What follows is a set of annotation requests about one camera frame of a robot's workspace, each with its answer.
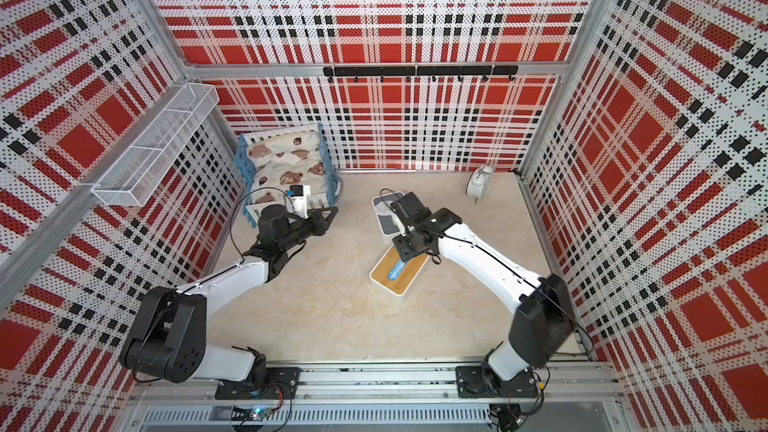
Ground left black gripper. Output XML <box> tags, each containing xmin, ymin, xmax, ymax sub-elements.
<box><xmin>279</xmin><ymin>206</ymin><xmax>339</xmax><ymax>251</ymax></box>

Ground blue tissue paper pack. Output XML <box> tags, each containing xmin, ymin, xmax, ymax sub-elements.
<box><xmin>387</xmin><ymin>259</ymin><xmax>406</xmax><ymax>282</ymax></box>

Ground wooden tissue box lid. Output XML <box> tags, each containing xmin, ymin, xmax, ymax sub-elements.
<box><xmin>369</xmin><ymin>246</ymin><xmax>428</xmax><ymax>298</ymax></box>

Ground white tissue box base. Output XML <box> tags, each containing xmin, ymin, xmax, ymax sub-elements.
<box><xmin>379</xmin><ymin>223</ymin><xmax>401</xmax><ymax>246</ymax></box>

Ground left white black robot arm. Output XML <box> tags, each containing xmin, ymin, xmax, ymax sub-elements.
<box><xmin>119</xmin><ymin>204</ymin><xmax>338</xmax><ymax>393</ymax></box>

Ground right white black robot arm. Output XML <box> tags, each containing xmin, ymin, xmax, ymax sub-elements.
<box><xmin>386</xmin><ymin>192</ymin><xmax>579</xmax><ymax>396</ymax></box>

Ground bear print pillow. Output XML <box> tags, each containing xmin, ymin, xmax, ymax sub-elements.
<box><xmin>246</xmin><ymin>131</ymin><xmax>328</xmax><ymax>203</ymax></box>

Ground white soap dispenser bottle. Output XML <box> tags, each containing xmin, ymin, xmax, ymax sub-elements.
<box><xmin>466</xmin><ymin>164</ymin><xmax>494</xmax><ymax>202</ymax></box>

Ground green circuit board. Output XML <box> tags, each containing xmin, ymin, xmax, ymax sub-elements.
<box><xmin>230</xmin><ymin>406</ymin><xmax>280</xmax><ymax>423</ymax></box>

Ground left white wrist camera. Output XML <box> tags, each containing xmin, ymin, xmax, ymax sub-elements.
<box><xmin>288</xmin><ymin>184</ymin><xmax>311</xmax><ymax>219</ymax></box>

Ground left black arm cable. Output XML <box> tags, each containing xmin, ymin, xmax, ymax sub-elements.
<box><xmin>226</xmin><ymin>186</ymin><xmax>289</xmax><ymax>265</ymax></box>

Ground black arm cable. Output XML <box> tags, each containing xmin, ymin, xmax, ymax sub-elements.
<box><xmin>226</xmin><ymin>186</ymin><xmax>289</xmax><ymax>265</ymax></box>
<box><xmin>377</xmin><ymin>187</ymin><xmax>596</xmax><ymax>373</ymax></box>

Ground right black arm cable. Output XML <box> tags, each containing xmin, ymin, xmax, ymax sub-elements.
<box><xmin>377</xmin><ymin>187</ymin><xmax>596</xmax><ymax>373</ymax></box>

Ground white wire mesh shelf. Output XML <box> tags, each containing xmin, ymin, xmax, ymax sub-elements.
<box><xmin>91</xmin><ymin>82</ymin><xmax>219</xmax><ymax>207</ymax></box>

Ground black wall hook rail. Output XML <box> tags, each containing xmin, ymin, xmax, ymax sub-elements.
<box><xmin>323</xmin><ymin>64</ymin><xmax>520</xmax><ymax>79</ymax></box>

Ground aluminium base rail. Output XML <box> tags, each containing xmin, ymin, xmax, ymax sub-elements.
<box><xmin>117</xmin><ymin>359</ymin><xmax>633</xmax><ymax>431</ymax></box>

